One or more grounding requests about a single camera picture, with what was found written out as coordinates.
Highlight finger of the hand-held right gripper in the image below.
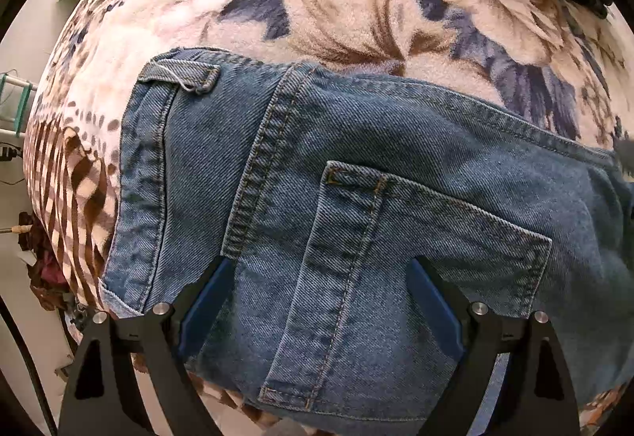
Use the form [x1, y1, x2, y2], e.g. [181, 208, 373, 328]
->
[613, 131, 634, 224]

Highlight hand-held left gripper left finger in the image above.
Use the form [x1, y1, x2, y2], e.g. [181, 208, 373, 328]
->
[58, 256, 237, 436]

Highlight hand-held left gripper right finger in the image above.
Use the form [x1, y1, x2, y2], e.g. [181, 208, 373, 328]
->
[406, 256, 581, 436]

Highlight blue denim pants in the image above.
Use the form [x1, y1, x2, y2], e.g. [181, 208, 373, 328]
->
[98, 47, 634, 427]

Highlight dark red cloth pile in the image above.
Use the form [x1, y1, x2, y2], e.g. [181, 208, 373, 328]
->
[19, 212, 67, 313]

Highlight teal metal rack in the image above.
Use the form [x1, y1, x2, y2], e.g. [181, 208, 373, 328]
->
[0, 70, 40, 140]

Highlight floral printed blanket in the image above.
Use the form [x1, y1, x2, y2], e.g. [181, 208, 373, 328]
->
[22, 0, 627, 436]

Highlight black cable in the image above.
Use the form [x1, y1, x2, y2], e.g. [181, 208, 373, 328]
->
[0, 300, 57, 436]

